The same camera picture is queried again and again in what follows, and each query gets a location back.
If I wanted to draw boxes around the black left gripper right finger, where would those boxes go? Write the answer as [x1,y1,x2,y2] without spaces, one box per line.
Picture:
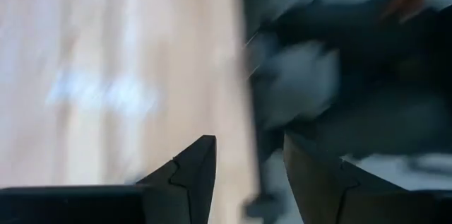
[283,133,452,224]

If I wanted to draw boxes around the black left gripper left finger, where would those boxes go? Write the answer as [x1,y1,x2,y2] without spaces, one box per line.
[0,134,218,224]

